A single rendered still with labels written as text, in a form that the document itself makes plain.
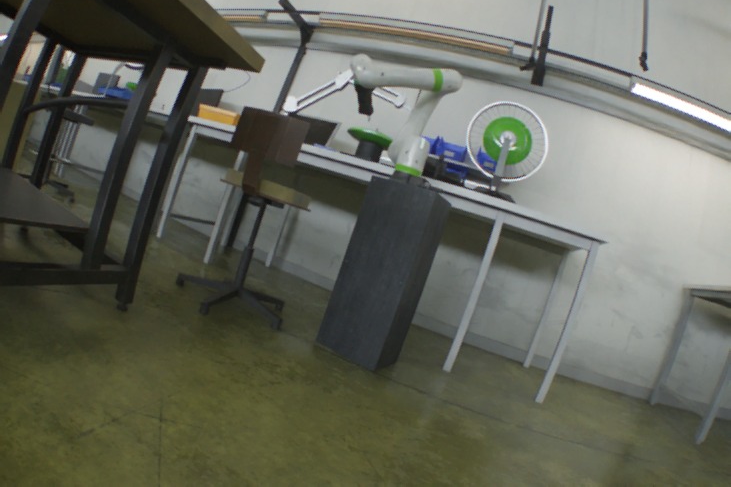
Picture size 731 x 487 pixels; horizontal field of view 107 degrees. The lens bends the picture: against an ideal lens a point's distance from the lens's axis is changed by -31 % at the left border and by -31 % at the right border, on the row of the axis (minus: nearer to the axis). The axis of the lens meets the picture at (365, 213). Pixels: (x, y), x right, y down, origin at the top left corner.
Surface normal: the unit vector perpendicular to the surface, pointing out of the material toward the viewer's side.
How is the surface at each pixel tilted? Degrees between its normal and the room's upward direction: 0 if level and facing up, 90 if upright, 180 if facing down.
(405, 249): 90
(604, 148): 90
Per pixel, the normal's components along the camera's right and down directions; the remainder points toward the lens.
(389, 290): -0.47, -0.19
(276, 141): -0.01, -0.04
